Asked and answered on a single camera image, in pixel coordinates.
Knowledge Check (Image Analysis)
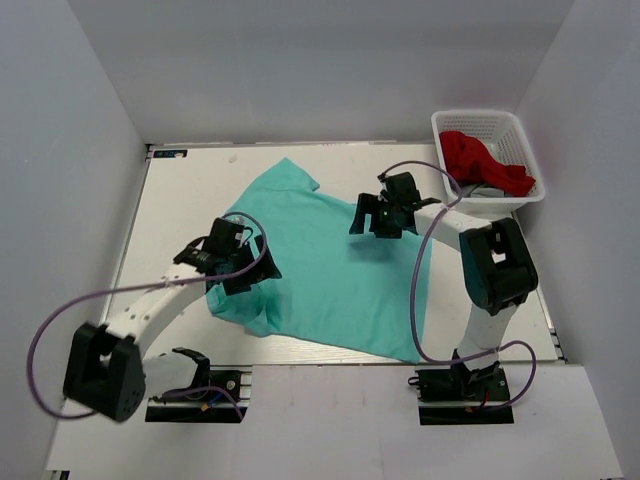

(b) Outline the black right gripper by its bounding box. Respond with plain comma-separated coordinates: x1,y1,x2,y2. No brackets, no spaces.
350,192,404,238

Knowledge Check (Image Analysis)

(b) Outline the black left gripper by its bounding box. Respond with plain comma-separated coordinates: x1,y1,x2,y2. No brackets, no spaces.
223,234,281,295

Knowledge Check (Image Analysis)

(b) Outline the teal t shirt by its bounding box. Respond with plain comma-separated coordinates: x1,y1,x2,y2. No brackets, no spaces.
206,159,431,363

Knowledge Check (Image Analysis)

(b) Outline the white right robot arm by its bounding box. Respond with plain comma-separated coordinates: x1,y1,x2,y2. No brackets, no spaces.
349,193,538,399

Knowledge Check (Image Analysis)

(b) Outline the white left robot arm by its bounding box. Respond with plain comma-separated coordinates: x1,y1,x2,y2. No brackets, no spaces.
63,235,280,423

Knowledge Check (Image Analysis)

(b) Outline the grey t shirt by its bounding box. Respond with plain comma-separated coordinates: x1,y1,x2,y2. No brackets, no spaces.
461,183,511,198

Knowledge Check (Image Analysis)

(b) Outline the red t shirt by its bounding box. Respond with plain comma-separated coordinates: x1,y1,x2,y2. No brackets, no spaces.
439,131,536,197

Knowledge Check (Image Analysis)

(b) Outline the blue corner label sticker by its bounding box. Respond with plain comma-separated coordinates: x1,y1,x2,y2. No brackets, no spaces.
152,149,188,159

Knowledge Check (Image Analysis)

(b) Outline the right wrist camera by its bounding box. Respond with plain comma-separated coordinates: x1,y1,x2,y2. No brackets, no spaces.
379,172,421,205

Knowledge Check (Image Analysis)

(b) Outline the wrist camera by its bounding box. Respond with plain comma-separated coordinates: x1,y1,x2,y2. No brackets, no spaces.
379,172,421,205
203,218,245,256

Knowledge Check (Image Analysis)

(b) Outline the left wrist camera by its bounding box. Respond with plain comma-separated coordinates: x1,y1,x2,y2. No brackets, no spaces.
203,218,245,256

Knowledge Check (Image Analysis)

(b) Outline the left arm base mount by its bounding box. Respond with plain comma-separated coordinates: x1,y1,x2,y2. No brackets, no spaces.
145,366,252,424

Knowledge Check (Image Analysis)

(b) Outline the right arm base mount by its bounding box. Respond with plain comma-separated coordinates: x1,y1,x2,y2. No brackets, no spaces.
407,368,514,426

